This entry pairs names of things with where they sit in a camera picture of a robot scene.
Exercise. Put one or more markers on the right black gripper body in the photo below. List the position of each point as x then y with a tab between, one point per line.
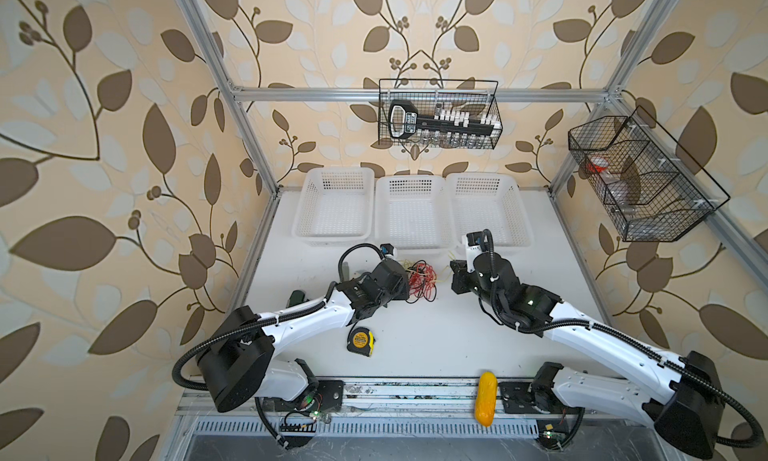
465	281

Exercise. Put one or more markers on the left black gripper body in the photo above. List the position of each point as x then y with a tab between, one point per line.
400	290

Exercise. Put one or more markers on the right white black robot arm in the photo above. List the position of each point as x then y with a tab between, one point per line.
679	396

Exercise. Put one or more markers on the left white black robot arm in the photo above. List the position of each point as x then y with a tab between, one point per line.
241	360

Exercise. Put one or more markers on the yellow black tape measure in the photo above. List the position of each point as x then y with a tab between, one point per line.
360	340

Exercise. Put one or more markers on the right white plastic basket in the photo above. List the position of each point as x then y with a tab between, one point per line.
489	201

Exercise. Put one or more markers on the white plastic basket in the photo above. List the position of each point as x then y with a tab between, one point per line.
489	201
412	213
335	206

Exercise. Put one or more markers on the middle white plastic basket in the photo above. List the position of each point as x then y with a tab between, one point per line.
412	213

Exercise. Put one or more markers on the left white plastic basket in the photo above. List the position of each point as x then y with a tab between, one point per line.
335	206

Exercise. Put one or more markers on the yellow corn toy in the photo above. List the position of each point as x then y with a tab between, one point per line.
485	400

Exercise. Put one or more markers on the black socket tool set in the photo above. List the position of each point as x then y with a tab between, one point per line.
403	120

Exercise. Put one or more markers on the red white item in basket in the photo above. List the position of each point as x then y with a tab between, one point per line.
596	165

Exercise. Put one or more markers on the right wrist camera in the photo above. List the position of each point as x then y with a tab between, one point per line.
475	245

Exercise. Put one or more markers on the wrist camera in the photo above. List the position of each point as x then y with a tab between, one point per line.
475	245
388	250

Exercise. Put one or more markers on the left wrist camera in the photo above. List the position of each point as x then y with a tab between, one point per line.
388	250

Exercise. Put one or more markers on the back black wire basket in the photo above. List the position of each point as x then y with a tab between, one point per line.
475	96

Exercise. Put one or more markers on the side black wire basket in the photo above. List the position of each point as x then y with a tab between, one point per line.
656	189

